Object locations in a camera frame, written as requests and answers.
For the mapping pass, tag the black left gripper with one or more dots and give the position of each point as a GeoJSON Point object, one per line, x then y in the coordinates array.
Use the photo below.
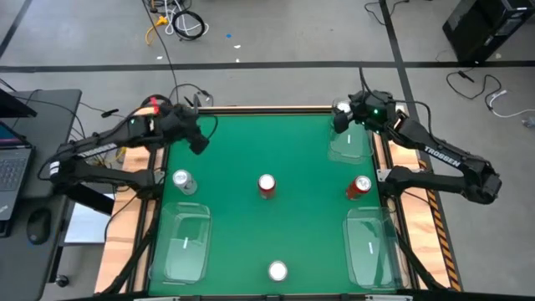
{"type": "Point", "coordinates": [179, 123]}

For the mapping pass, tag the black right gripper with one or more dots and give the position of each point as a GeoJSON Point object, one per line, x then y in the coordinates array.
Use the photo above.
{"type": "Point", "coordinates": [372, 110]}

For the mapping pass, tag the silver Diet Coke can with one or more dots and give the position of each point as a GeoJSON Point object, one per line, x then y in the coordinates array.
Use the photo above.
{"type": "Point", "coordinates": [184, 180]}
{"type": "Point", "coordinates": [277, 271]}

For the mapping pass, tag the red Coke can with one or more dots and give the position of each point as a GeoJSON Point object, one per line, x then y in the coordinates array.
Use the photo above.
{"type": "Point", "coordinates": [266, 186]}
{"type": "Point", "coordinates": [358, 187]}

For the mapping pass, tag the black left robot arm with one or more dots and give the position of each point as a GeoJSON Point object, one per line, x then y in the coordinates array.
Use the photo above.
{"type": "Point", "coordinates": [100, 148]}

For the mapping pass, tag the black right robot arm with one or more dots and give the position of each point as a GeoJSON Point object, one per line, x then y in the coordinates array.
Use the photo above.
{"type": "Point", "coordinates": [443, 156]}

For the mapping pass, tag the green Sprite can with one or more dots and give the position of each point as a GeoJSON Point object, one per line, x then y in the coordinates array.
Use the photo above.
{"type": "Point", "coordinates": [343, 105]}

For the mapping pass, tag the clear plastic bin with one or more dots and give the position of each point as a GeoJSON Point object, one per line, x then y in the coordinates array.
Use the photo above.
{"type": "Point", "coordinates": [355, 148]}
{"type": "Point", "coordinates": [370, 267]}
{"type": "Point", "coordinates": [184, 255]}

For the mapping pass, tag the red tape tag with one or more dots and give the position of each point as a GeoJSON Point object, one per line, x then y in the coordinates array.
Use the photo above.
{"type": "Point", "coordinates": [155, 104]}

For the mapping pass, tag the black plug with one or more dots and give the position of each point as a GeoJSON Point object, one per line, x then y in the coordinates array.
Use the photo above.
{"type": "Point", "coordinates": [109, 113]}

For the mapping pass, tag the green table mat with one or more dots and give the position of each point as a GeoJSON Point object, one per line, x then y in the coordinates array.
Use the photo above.
{"type": "Point", "coordinates": [267, 234]}

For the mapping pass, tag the yellow black hazard tape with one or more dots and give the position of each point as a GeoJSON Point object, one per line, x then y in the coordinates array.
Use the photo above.
{"type": "Point", "coordinates": [439, 228]}

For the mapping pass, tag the dark grey desk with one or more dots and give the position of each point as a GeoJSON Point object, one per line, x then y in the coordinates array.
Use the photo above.
{"type": "Point", "coordinates": [50, 110]}

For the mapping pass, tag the black computer tower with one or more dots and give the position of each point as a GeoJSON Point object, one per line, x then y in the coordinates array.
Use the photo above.
{"type": "Point", "coordinates": [489, 29]}

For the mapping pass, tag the black computer mouse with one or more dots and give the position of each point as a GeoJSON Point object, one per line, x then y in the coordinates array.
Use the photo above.
{"type": "Point", "coordinates": [39, 226]}

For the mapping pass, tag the grey plug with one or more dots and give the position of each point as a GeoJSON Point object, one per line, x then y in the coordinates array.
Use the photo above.
{"type": "Point", "coordinates": [529, 122]}

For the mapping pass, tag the black laptop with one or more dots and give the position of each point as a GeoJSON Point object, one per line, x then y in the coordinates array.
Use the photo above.
{"type": "Point", "coordinates": [12, 175]}

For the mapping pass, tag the black monitor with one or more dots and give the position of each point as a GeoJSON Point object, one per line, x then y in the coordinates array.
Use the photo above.
{"type": "Point", "coordinates": [12, 108]}

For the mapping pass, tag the black caster wheel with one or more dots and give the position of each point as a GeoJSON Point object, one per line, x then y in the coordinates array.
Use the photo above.
{"type": "Point", "coordinates": [62, 281]}

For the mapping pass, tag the grey metal bracket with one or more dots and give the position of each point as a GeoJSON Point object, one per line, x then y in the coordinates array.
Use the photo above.
{"type": "Point", "coordinates": [382, 174]}

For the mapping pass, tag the black table frame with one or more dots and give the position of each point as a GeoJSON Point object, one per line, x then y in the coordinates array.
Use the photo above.
{"type": "Point", "coordinates": [267, 111]}

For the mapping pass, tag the white metal bracket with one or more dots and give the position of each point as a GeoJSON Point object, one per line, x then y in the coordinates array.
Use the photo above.
{"type": "Point", "coordinates": [388, 298]}
{"type": "Point", "coordinates": [159, 298]}

